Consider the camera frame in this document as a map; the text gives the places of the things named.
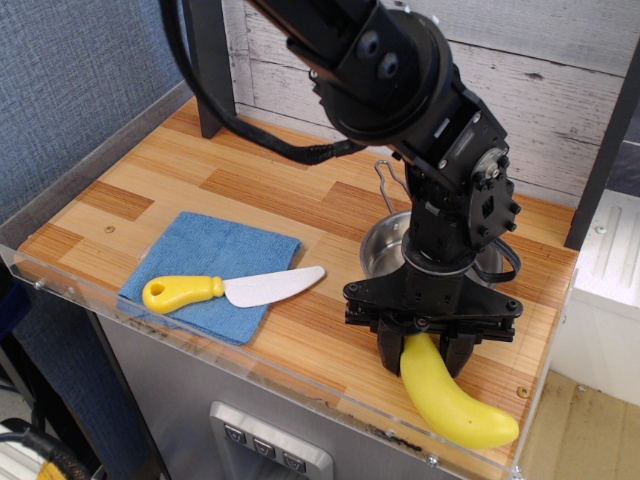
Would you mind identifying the toy knife yellow handle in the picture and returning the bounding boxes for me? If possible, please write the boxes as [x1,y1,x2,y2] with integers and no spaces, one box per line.
[142,266,325,314]

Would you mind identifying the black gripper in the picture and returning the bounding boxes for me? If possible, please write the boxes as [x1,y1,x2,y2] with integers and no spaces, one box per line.
[344,249,523,378]

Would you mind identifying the blue folded cloth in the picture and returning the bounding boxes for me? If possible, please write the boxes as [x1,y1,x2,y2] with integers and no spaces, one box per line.
[118,212,302,345]

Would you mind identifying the small stainless steel pan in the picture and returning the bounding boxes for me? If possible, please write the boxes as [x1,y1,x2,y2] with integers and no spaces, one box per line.
[360,160,504,289]

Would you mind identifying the yellow tape wrapped object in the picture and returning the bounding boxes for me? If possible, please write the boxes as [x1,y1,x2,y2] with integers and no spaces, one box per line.
[36,461,66,480]

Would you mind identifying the silver button control panel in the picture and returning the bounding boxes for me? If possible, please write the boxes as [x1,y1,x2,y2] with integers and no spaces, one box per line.
[209,401,334,479]

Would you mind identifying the yellow plastic toy banana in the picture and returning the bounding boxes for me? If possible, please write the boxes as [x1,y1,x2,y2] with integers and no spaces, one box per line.
[400,334,520,449]

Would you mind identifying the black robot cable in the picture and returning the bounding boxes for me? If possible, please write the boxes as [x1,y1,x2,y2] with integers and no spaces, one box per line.
[158,0,361,166]

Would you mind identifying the white ribbed box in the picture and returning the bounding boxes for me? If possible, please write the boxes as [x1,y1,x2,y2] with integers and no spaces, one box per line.
[551,190,639,405]

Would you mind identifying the dark right cabinet post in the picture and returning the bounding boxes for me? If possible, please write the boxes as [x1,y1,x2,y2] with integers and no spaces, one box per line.
[564,59,640,250]

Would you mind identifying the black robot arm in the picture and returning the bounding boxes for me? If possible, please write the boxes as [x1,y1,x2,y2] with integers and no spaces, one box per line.
[255,1,523,375]

